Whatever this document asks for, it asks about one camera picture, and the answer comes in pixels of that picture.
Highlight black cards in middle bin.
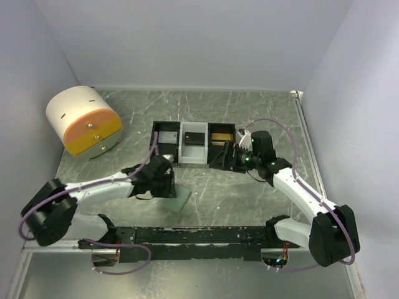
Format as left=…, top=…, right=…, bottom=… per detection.
left=185, top=132, right=205, bottom=146

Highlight round drawer cabinet white orange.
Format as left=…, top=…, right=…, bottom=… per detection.
left=46, top=86, right=122, bottom=159

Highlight gold cards in right bin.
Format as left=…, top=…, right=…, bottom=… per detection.
left=211, top=133, right=234, bottom=146

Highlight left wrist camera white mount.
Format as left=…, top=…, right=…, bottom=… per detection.
left=162, top=154, right=174, bottom=163

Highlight black right tray bin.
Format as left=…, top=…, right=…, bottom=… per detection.
left=207, top=123, right=236, bottom=164

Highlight green card holder wallet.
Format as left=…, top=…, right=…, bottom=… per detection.
left=163, top=184, right=191, bottom=213

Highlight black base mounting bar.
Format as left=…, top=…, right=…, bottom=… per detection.
left=77, top=225, right=302, bottom=263

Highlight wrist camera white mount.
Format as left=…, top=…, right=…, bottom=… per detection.
left=162, top=154, right=174, bottom=163
left=238, top=128, right=252, bottom=150

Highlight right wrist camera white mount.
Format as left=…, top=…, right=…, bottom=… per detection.
left=238, top=128, right=252, bottom=150

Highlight silver cards in left bin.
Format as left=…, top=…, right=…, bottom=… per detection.
left=158, top=131, right=178, bottom=144

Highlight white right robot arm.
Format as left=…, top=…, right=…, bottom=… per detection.
left=209, top=131, right=360, bottom=267

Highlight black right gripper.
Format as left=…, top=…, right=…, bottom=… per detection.
left=209, top=141, right=261, bottom=174

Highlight white middle tray bin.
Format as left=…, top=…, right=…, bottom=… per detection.
left=178, top=121, right=208, bottom=164

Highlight black tray bin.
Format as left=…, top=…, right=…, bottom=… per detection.
left=149, top=121, right=180, bottom=163
left=207, top=123, right=236, bottom=164

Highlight black left tray bin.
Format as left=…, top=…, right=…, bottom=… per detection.
left=149, top=121, right=180, bottom=163

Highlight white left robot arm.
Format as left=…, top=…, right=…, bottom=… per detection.
left=21, top=155, right=186, bottom=249

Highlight aluminium right side rail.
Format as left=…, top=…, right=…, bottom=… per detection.
left=290, top=90, right=327, bottom=199

